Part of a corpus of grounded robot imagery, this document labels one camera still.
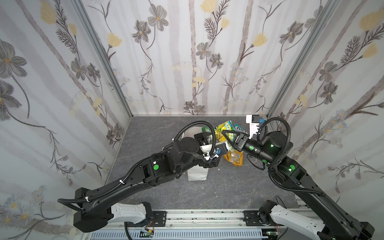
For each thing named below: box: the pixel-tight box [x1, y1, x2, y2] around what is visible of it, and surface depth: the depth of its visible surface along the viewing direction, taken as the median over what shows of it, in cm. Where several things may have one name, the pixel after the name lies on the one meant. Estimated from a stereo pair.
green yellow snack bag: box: [215, 120, 236, 143], surface depth 58 cm
